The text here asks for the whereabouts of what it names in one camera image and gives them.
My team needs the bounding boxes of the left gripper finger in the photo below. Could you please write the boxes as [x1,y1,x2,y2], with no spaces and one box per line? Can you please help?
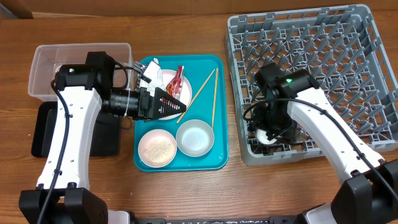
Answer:
[133,62,152,83]
[151,87,187,119]

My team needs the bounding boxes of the white napkin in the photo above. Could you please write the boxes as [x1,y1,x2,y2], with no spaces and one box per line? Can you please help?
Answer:
[138,58,165,96]

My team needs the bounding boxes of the red sauce packet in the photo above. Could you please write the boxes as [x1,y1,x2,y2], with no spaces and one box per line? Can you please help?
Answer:
[166,65,184,100]

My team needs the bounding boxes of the white cup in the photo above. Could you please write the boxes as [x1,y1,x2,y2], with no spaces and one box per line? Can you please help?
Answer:
[254,129,277,145]

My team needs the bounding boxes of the pink bowl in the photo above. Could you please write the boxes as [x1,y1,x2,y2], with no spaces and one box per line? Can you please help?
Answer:
[137,129,177,168]

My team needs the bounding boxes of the rice grains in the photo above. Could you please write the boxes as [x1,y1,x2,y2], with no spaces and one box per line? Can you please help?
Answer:
[144,138,177,167]

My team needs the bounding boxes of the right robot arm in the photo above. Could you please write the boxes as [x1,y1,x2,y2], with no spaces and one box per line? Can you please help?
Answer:
[244,63,397,224]

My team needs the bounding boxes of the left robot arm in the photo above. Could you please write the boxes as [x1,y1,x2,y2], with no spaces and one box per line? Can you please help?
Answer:
[19,52,187,223]

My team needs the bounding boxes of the grey dishwasher rack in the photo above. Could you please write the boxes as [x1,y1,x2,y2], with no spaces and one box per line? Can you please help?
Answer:
[226,4,397,166]

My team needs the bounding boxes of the large white plate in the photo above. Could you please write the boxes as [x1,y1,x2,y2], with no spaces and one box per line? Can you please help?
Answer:
[137,68,193,121]

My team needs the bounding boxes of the grey bowl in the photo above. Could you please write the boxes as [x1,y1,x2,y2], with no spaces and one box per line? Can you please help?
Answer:
[175,119,215,157]

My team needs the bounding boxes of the teal plastic tray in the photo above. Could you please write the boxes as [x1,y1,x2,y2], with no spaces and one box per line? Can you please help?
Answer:
[134,55,229,172]

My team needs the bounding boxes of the left wooden chopstick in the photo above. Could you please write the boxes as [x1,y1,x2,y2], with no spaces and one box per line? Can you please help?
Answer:
[177,69,217,124]

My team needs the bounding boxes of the wooden chopstick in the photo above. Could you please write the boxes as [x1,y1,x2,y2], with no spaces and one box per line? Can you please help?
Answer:
[177,69,217,124]
[211,68,219,129]

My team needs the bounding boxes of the right wooden chopstick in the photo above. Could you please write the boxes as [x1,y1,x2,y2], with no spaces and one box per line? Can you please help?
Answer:
[211,68,219,129]

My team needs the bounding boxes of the black tray bin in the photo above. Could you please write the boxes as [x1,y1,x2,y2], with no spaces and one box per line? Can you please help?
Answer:
[31,101,121,158]

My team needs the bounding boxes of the clear plastic bin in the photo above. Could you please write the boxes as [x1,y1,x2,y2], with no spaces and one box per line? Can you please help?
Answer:
[28,43,134,102]

